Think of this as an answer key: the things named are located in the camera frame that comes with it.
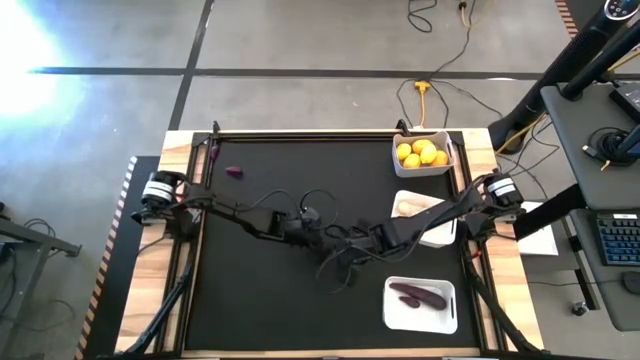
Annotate black metal stand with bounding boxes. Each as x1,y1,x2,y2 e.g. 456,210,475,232
0,199,84,346

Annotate black tower fan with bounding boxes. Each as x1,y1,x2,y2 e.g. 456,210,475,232
487,0,640,154

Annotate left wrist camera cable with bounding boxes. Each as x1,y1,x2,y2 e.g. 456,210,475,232
249,187,340,227

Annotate backlit black keyboard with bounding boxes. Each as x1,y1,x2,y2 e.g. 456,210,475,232
595,212,640,267

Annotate black table mat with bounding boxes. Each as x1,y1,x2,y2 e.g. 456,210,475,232
184,133,481,350

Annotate yellow floor cable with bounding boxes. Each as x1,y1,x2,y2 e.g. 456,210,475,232
495,113,549,154

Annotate grey desk top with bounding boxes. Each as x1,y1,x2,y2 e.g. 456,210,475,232
539,82,640,211

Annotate black computer mouse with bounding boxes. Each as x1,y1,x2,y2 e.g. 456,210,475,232
621,271,640,296

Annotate grey keyboard shelf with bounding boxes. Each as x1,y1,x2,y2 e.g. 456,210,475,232
569,207,640,334

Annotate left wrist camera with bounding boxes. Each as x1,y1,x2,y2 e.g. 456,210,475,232
299,205,322,229

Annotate coiled black cable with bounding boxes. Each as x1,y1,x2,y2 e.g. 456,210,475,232
582,126,636,169

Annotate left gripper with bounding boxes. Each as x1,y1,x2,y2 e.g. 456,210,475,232
294,219,351,261

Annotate long purple eggplant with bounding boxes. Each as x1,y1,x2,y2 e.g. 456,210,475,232
388,282,448,312

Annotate black striped-edge floor mat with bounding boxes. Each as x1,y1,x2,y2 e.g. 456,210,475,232
73,155,161,360

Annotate yellow power splitter cord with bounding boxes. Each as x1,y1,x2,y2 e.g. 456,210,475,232
413,79,432,129

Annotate white plastic basket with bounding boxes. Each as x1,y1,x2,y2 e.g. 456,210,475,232
391,129,456,179
382,275,459,335
389,189,459,250

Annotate long black floor cable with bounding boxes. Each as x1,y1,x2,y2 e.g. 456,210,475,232
396,0,505,129

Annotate looped black floor cable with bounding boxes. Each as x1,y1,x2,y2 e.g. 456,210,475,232
406,0,439,34

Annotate black desk beam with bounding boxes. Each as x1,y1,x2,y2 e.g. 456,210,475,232
513,183,589,241

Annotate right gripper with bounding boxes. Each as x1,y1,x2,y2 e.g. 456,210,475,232
343,224,404,290

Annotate white paper sheet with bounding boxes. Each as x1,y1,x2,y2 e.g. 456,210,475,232
517,200,560,257

